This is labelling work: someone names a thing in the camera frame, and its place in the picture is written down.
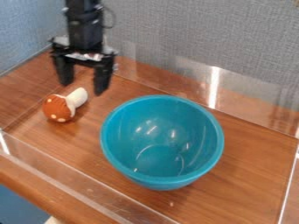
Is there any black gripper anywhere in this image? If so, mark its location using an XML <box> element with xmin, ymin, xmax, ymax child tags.
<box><xmin>50</xmin><ymin>0</ymin><xmax>116</xmax><ymax>95</ymax></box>

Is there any red and white toy mushroom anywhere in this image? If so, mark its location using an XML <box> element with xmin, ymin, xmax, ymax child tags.
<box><xmin>41</xmin><ymin>87</ymin><xmax>88</xmax><ymax>123</ymax></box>

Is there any blue plastic bowl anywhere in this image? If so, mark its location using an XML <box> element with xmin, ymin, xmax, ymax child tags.
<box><xmin>98</xmin><ymin>94</ymin><xmax>224</xmax><ymax>191</ymax></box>

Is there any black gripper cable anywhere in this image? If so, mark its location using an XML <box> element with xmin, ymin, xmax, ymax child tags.
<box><xmin>101</xmin><ymin>6</ymin><xmax>117</xmax><ymax>30</ymax></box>

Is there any clear acrylic barrier wall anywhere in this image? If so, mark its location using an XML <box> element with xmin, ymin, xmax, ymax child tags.
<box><xmin>0</xmin><ymin>43</ymin><xmax>299</xmax><ymax>224</ymax></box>

